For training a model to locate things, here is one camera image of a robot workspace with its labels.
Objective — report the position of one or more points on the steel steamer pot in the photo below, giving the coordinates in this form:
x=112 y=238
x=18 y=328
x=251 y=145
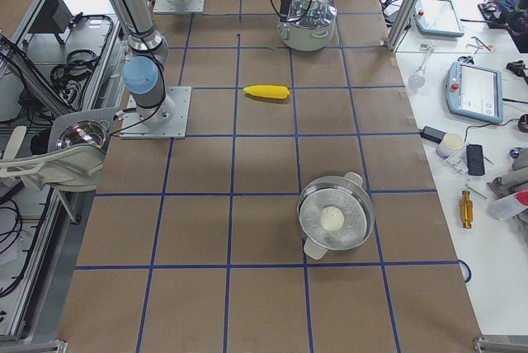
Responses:
x=345 y=192

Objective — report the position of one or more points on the white steamed bun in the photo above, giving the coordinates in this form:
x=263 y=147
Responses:
x=331 y=218

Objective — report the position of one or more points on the black phone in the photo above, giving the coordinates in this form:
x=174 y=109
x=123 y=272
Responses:
x=475 y=160

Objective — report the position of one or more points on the black power adapter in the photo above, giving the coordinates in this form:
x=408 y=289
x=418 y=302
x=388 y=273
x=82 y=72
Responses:
x=431 y=134

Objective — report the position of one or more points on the far blue teach pendant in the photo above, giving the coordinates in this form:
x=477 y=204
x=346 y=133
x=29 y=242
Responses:
x=438 y=17

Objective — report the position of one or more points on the white paper cup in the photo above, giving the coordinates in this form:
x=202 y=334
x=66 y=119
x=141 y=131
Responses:
x=450 y=143

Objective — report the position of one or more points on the blue teach pendant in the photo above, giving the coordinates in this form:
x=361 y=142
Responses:
x=474 y=92
x=438 y=17

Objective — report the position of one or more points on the steel bowl on chair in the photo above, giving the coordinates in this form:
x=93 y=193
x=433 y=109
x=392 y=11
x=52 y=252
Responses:
x=83 y=132

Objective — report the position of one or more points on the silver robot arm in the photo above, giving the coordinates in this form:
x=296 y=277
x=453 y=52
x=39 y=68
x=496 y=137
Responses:
x=143 y=74

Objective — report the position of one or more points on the near blue teach pendant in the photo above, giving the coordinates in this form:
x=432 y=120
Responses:
x=474 y=92

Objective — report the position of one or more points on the gold metal fitting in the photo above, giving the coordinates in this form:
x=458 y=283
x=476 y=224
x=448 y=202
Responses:
x=466 y=210

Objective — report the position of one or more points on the glass pot lid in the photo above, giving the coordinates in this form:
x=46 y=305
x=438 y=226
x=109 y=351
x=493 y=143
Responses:
x=311 y=14

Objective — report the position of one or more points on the yellow plastic corn cob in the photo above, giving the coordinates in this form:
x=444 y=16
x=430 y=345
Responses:
x=267 y=92

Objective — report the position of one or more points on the pale green electric pot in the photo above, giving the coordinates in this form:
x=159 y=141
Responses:
x=306 y=40

